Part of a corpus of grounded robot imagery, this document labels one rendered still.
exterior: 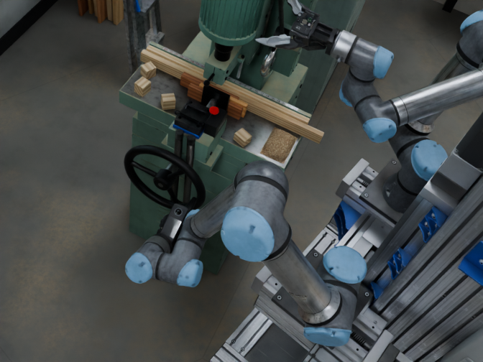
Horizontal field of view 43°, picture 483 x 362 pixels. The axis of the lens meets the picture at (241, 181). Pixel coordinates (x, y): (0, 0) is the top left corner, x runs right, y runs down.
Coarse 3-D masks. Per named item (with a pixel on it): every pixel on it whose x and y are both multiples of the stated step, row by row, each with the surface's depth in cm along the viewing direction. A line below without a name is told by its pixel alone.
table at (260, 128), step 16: (128, 80) 201; (160, 80) 204; (176, 80) 205; (128, 96) 199; (144, 96) 199; (160, 96) 200; (176, 96) 201; (144, 112) 201; (160, 112) 197; (176, 112) 197; (240, 128) 198; (256, 128) 199; (272, 128) 200; (224, 144) 196; (256, 144) 195; (208, 160) 192; (256, 160) 195; (272, 160) 193; (288, 160) 194
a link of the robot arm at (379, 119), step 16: (480, 64) 160; (448, 80) 158; (464, 80) 157; (480, 80) 156; (368, 96) 159; (400, 96) 158; (416, 96) 157; (432, 96) 156; (448, 96) 156; (464, 96) 157; (480, 96) 159; (368, 112) 157; (384, 112) 156; (400, 112) 156; (416, 112) 157; (432, 112) 158; (368, 128) 157; (384, 128) 154
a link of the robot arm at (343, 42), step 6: (336, 36) 156; (342, 36) 156; (348, 36) 156; (354, 36) 156; (336, 42) 156; (342, 42) 155; (348, 42) 155; (336, 48) 156; (342, 48) 156; (348, 48) 155; (336, 54) 157; (342, 54) 156; (342, 60) 158
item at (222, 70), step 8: (240, 48) 195; (232, 56) 192; (208, 64) 189; (216, 64) 189; (224, 64) 189; (232, 64) 193; (208, 72) 191; (216, 72) 190; (224, 72) 188; (216, 80) 192; (224, 80) 193
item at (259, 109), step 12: (144, 60) 206; (156, 60) 204; (168, 60) 204; (168, 72) 205; (180, 72) 203; (192, 72) 203; (240, 96) 200; (252, 108) 201; (264, 108) 199; (276, 120) 200; (288, 120) 198; (300, 132) 200; (312, 132) 197
